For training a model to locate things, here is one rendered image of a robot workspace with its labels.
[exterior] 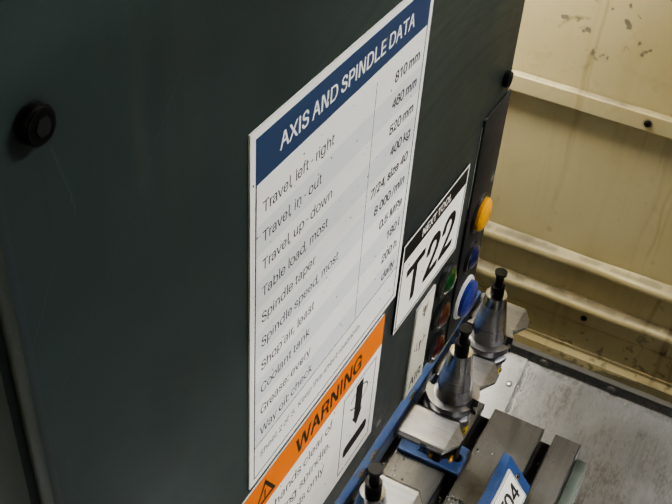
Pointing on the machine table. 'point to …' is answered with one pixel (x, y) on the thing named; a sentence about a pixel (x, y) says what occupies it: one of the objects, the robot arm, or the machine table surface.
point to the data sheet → (328, 221)
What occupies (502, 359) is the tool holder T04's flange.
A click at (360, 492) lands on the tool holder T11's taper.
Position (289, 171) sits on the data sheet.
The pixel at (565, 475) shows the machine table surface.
